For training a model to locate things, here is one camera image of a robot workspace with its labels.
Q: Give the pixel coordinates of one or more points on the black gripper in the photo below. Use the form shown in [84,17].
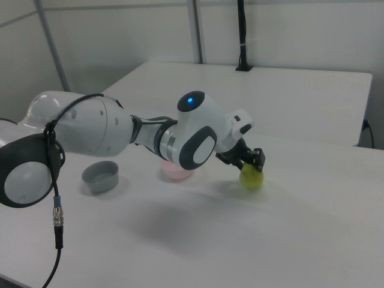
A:
[234,153]

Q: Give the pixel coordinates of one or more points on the green pear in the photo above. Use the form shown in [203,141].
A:
[252,180]

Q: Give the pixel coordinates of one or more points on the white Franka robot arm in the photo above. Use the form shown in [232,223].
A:
[90,129]

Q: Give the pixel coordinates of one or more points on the pink plastic bowl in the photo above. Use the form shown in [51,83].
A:
[174,174]

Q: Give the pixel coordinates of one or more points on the grey plastic bowl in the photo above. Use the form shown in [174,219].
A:
[102,183]

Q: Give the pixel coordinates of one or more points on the white table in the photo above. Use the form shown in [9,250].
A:
[285,99]

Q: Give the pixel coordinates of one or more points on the black camera stand pole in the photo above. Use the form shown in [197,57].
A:
[243,30]

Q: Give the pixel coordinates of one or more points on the upright aluminium frame post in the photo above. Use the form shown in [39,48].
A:
[196,30]

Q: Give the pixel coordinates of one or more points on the horizontal aluminium frame rail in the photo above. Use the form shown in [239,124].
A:
[120,7]

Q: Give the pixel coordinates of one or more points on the slanted aluminium frame post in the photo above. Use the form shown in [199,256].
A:
[54,48]

